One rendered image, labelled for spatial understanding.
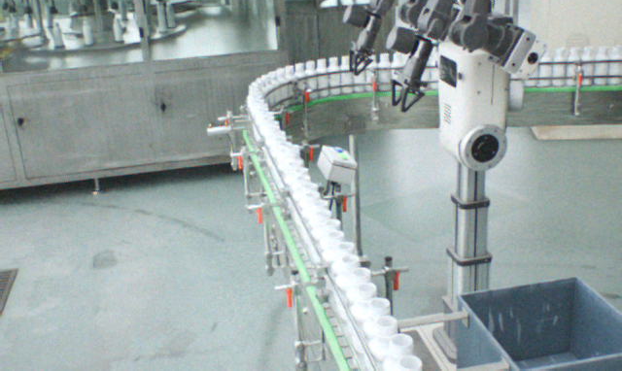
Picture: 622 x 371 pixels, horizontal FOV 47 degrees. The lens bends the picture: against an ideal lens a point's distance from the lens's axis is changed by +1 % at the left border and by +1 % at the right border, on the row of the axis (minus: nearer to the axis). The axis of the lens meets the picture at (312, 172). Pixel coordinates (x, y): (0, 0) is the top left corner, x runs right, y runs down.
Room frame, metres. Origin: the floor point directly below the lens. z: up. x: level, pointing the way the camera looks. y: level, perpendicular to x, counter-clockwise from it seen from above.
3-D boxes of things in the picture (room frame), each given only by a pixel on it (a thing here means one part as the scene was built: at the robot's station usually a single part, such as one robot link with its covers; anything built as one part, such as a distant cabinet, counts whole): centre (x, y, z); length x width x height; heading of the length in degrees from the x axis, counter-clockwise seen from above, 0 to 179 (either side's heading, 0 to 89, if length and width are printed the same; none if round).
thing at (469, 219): (2.28, -0.54, 0.66); 0.11 x 0.11 x 0.40; 11
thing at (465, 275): (2.28, -0.54, 0.45); 0.13 x 0.13 x 0.40; 11
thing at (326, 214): (1.51, -0.02, 1.08); 0.06 x 0.06 x 0.17
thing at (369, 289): (1.16, -0.09, 1.08); 0.06 x 0.06 x 0.17
